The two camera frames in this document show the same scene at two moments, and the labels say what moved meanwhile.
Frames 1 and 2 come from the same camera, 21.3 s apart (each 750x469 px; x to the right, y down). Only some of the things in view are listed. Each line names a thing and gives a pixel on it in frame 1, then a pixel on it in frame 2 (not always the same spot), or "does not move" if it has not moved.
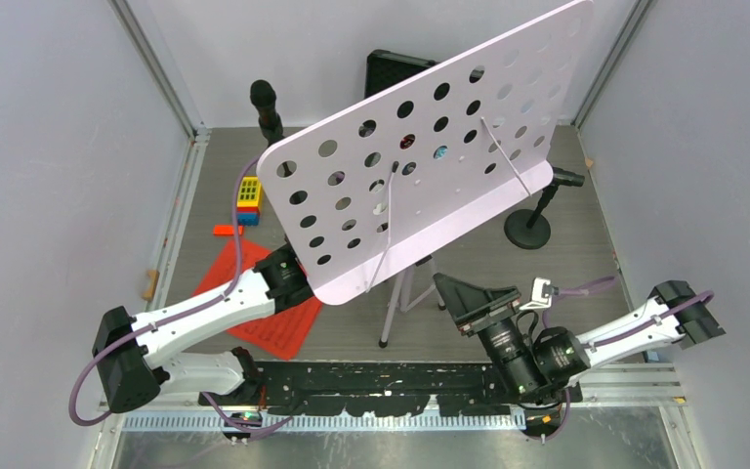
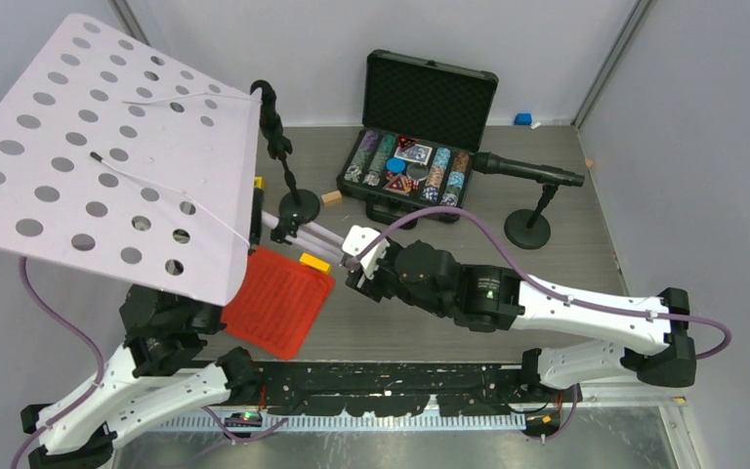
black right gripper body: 506,348 to 386,283
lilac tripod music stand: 378,186 to 104,153
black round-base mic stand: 527,229 does not move
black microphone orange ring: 264,96 does not move
